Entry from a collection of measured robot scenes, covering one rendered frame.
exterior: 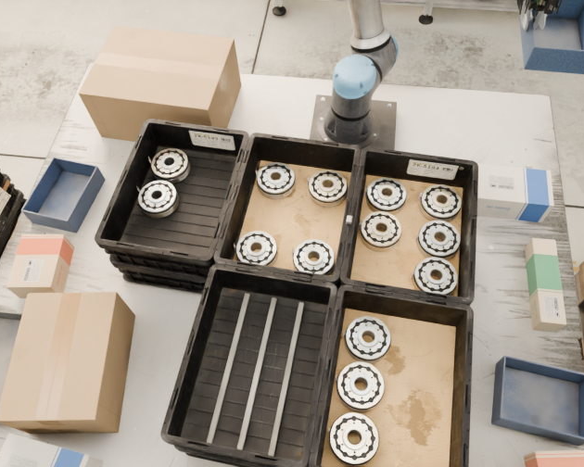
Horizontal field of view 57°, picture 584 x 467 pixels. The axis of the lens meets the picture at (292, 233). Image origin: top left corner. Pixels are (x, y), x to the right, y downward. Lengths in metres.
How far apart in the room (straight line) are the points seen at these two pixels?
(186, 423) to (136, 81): 0.99
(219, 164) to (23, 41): 2.20
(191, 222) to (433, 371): 0.71
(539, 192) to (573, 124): 1.37
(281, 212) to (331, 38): 1.85
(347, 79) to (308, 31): 1.68
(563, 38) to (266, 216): 0.89
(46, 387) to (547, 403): 1.16
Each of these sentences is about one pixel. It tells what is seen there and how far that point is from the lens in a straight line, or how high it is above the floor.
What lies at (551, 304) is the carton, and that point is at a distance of 1.51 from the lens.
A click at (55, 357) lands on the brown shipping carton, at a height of 0.86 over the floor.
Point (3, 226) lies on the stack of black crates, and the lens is 2.39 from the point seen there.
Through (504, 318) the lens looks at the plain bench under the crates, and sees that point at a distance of 1.52.
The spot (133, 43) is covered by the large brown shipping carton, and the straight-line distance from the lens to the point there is 1.85.
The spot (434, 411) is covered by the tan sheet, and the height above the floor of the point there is 0.83.
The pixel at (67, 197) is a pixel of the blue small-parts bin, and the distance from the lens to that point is 1.78.
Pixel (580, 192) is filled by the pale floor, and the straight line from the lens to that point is 2.74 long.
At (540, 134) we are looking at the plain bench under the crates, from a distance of 1.89.
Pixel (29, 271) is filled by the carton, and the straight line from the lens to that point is 1.60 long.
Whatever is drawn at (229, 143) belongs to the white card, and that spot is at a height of 0.89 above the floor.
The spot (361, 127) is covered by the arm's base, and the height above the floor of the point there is 0.81.
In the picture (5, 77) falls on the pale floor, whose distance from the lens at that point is 3.40.
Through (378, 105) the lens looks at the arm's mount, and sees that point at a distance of 1.80.
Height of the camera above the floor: 2.04
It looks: 60 degrees down
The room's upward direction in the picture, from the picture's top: 4 degrees counter-clockwise
